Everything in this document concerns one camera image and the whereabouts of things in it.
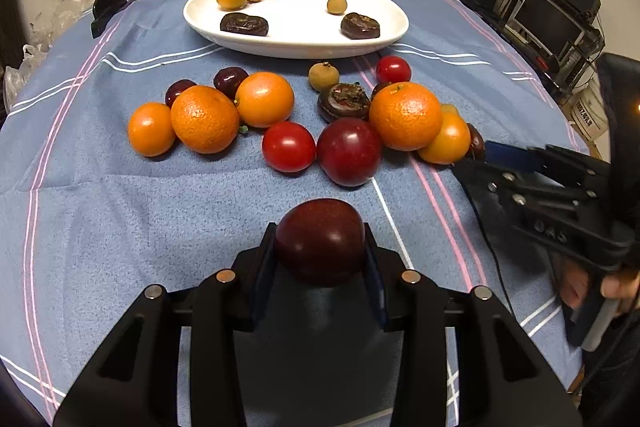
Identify blue striped tablecloth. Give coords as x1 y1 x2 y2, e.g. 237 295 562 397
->
1 0 586 426

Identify dark cherry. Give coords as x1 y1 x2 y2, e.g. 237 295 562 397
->
165 79 195 107
214 66 248 101

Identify cardboard box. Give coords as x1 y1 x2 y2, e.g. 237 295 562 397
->
570 83 608 142

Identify dark red plum small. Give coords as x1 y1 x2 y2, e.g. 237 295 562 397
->
317 117 383 187

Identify small orange tomato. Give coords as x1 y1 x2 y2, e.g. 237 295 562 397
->
127 102 176 157

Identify longan back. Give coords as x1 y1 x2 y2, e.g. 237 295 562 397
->
308 62 340 92

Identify rough orange mandarin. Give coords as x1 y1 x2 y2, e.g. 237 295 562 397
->
170 86 240 155

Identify dark red plum large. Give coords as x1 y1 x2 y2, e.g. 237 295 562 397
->
276 198 366 287

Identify orange yellow tomato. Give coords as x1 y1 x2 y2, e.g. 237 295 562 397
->
418 112 471 166

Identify dark cherry left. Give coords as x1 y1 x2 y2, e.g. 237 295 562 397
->
165 79 195 107

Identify red cherry tomato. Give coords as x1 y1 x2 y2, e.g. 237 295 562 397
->
262 121 317 174
375 55 412 83

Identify black thin cable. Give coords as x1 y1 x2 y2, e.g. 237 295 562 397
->
464 185 516 318

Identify dark water chestnut back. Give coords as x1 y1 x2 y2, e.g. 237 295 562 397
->
317 82 370 122

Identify dark chestnut hidden right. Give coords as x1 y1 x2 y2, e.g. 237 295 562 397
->
465 124 486 161

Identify large dark passion fruit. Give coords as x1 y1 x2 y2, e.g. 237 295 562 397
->
220 12 269 37

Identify dark water chestnut front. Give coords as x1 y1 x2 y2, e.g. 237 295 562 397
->
341 12 381 40

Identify large orange mandarin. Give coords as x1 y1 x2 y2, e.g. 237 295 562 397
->
368 81 442 152

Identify right human hand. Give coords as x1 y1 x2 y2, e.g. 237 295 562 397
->
559 259 639 315

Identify smooth orange tomato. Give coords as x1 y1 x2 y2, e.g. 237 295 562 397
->
234 72 295 129

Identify dark water chestnut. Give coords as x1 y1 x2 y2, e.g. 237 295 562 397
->
317 82 370 122
341 12 381 40

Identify white oval plate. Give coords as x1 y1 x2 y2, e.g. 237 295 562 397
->
183 0 409 60

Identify plastic bags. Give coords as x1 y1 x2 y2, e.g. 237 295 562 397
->
3 0 90 113

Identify computer monitor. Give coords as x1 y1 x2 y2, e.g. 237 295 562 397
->
506 0 586 60

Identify red cherry tomato back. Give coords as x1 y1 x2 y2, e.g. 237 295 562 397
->
375 55 412 83

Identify dark cherry right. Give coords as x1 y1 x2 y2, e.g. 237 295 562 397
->
214 66 248 101

